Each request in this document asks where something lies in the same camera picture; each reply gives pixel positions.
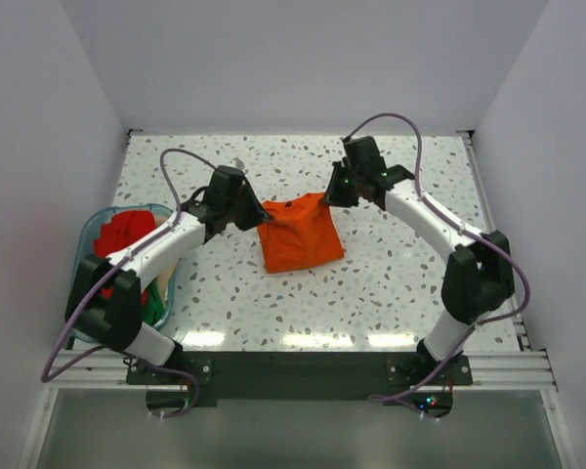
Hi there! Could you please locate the aluminium frame rail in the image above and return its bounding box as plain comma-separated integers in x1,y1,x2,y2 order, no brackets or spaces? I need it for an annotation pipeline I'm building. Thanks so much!
41,317,561,392

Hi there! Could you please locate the purple cable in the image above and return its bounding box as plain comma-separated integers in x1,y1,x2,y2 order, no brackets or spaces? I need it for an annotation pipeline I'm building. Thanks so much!
41,149,221,419
341,112,531,406

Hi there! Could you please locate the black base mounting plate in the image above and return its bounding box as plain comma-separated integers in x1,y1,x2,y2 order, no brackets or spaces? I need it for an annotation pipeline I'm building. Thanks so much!
126,349,470,409

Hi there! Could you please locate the red t shirt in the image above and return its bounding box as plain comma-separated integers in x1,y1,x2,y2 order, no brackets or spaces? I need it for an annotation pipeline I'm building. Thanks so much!
92,209,158,299

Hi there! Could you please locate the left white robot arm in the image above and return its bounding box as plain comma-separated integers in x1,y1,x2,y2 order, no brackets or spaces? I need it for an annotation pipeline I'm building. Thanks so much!
65,166,271,383

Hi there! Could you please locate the clear blue plastic bin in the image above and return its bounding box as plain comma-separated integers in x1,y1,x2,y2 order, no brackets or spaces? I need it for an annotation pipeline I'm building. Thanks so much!
72,203,176,330

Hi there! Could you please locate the beige t shirt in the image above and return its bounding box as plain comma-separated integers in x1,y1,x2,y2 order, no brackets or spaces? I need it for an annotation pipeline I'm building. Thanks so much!
155,262,176,306

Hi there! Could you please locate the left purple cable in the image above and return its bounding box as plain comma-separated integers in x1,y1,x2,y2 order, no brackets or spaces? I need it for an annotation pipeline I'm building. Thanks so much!
41,149,221,419

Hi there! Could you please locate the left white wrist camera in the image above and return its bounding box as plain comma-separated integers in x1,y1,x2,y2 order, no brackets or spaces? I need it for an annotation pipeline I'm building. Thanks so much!
232,157,246,173

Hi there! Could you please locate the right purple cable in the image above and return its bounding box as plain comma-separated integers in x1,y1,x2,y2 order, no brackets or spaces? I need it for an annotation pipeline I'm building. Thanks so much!
341,112,531,406

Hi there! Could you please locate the orange t shirt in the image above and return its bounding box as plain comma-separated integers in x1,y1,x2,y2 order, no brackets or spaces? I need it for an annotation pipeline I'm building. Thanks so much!
258,192,345,274

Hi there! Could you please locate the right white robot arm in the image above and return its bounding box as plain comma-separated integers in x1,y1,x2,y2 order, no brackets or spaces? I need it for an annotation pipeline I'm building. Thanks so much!
322,136,515,384

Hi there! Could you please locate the green t shirt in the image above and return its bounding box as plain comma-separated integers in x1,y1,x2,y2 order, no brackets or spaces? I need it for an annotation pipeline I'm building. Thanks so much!
141,281,166,326

